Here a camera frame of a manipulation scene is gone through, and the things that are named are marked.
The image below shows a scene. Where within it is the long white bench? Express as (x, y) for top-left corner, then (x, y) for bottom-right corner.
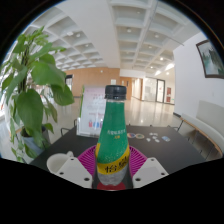
(175, 99), (224, 160)

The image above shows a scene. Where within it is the white dotted mug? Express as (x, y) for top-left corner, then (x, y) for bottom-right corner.
(45, 150), (75, 175)

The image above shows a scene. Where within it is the green leafy potted plant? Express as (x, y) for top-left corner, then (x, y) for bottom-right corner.
(0, 25), (76, 165)

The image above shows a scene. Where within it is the green drink bottle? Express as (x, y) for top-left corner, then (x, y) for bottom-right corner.
(94, 84), (132, 188)

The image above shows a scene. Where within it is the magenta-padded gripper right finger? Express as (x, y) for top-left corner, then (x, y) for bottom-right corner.
(126, 145), (170, 190)

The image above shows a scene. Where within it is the framed landscape painting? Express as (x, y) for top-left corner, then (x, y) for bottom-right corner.
(195, 39), (224, 80)

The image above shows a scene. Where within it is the flat round red coaster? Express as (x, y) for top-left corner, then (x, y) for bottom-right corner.
(96, 181), (128, 192)

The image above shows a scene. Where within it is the black metal chair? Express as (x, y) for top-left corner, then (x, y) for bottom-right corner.
(166, 119), (185, 133)
(59, 117), (80, 138)

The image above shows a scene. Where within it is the clear standing sign holder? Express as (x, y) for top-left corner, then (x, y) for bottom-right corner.
(76, 84), (108, 139)

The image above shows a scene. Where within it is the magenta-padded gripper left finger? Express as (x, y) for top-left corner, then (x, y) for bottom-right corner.
(54, 144), (101, 190)

